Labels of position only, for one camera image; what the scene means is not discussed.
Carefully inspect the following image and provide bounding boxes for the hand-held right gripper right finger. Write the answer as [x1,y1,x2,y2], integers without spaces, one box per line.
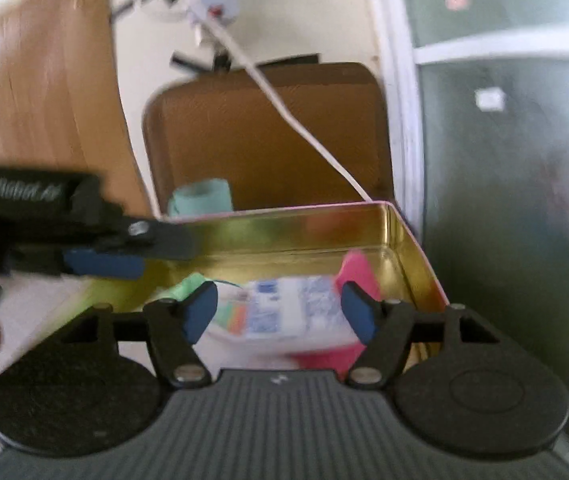
[340,281,502,389]

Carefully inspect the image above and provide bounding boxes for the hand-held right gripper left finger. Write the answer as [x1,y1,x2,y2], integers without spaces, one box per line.
[62,280,218,389]

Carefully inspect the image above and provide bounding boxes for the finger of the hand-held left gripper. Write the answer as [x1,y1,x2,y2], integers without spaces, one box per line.
[72,199,196,262]
[13,247,144,281]

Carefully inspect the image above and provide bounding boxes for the blue white tissue packet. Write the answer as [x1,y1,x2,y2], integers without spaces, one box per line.
[213,275,361,357]

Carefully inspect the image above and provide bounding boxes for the pink tin box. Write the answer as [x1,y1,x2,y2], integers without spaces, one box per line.
[89,200,451,361]

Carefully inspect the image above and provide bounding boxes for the teal roll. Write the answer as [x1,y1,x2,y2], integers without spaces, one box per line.
[167,178,236,219]

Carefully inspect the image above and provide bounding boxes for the large brown cardboard sheet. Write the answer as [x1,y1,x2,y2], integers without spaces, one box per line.
[0,0,153,221]

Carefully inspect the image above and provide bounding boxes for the white cable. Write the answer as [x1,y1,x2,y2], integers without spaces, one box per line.
[198,10,371,204]

